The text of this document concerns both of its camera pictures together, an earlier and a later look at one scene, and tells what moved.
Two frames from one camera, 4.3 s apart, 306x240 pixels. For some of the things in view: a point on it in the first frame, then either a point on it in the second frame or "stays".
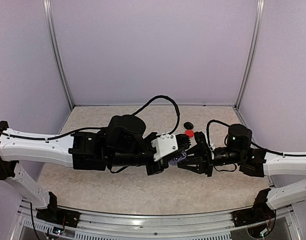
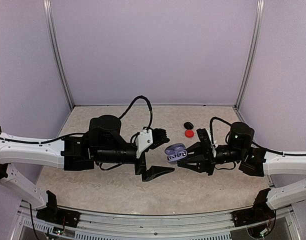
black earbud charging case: x=188 y=125 stays
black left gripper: x=158 y=169 to x=154 y=172
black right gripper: x=204 y=164 stays
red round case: x=189 y=133 stays
